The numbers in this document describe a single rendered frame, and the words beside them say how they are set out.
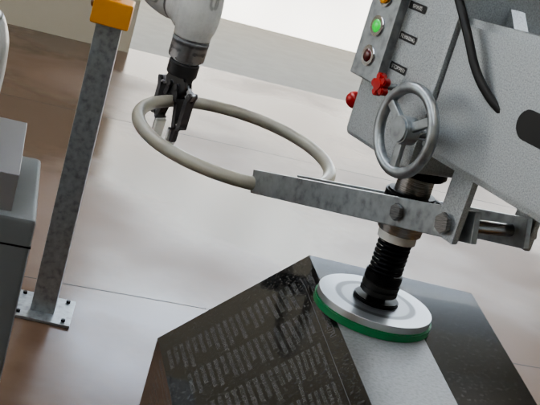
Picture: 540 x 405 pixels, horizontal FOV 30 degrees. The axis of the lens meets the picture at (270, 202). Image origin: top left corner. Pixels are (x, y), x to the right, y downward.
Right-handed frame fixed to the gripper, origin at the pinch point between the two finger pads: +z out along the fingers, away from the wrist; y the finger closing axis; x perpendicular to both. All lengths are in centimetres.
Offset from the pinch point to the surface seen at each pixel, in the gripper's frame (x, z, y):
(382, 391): -39, -8, 107
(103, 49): 27, 3, -68
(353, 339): -30, -6, 93
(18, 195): -47, 6, 15
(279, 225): 196, 105, -118
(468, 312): 8, -5, 91
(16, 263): -53, 15, 27
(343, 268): -6, -4, 69
